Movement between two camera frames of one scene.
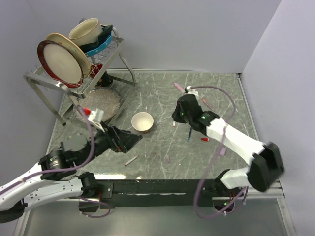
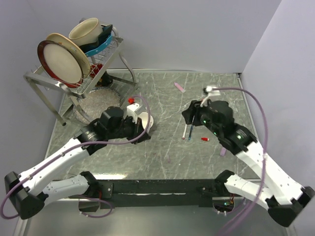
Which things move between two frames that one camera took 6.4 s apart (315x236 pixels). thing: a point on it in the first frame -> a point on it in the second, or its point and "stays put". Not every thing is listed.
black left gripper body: x=110 y=141 -> x=129 y=129
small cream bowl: x=142 y=122 stays put
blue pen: x=189 y=133 stays put
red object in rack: x=95 y=69 stays put
